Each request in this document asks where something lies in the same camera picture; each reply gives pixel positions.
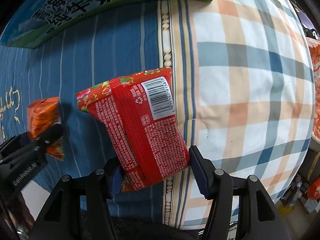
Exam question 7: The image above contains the orange white floral towel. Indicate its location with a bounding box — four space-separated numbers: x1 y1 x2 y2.
306 37 320 143

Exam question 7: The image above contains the blue striped bed cover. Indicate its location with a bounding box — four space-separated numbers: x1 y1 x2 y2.
1 2 175 222

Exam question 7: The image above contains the plaid checked bed cover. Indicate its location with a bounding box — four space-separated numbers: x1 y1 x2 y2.
157 0 316 230

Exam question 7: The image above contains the red snack packet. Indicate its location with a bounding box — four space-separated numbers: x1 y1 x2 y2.
76 67 189 192

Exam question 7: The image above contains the open cardboard milk box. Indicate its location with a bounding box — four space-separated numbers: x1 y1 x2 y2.
0 0 223 49

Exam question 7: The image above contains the orange snack packet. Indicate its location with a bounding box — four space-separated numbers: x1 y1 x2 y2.
27 96 65 160

